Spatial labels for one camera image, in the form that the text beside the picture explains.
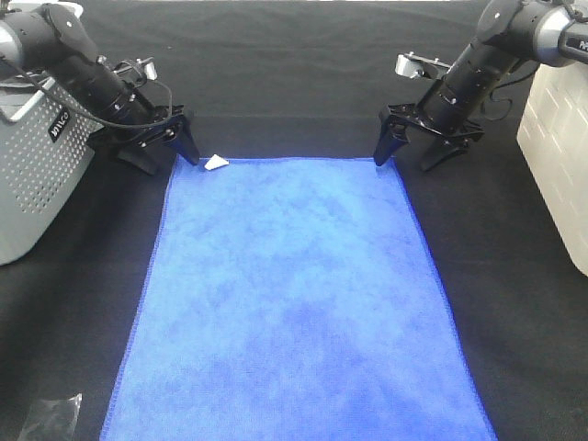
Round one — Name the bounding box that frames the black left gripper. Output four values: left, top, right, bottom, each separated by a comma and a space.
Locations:
86, 105, 200, 175

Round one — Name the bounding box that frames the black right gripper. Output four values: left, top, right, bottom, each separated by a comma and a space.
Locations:
373, 103, 484, 172

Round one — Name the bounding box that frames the blue microfibre towel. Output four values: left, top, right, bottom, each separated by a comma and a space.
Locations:
100, 158, 495, 440

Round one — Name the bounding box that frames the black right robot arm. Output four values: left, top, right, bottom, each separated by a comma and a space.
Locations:
373, 1, 587, 171

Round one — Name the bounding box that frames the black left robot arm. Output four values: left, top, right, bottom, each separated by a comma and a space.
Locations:
1, 2, 200, 175

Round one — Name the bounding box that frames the grey perforated laundry basket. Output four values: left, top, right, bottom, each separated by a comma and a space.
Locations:
0, 2, 105, 266

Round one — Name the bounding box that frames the black table cloth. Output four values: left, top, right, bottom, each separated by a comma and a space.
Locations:
1, 1, 587, 440

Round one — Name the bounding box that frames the white plastic storage bin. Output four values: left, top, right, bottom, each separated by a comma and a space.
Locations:
516, 62, 587, 274

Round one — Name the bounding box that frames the clear tape strip left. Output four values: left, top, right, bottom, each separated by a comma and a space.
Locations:
17, 393, 83, 441

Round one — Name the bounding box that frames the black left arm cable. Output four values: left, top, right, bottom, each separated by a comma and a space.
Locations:
0, 54, 175, 130

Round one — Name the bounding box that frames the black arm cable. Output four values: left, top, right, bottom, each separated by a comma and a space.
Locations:
480, 59, 541, 121
0, 54, 175, 130

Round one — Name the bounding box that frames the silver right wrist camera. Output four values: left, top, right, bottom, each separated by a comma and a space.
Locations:
394, 51, 452, 80

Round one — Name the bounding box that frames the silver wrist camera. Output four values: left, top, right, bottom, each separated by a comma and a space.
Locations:
394, 51, 452, 80
114, 57, 158, 81

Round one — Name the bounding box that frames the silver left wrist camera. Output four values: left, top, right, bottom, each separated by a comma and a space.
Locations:
114, 57, 158, 81

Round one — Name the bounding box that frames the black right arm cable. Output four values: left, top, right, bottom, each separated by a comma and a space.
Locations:
480, 59, 541, 121

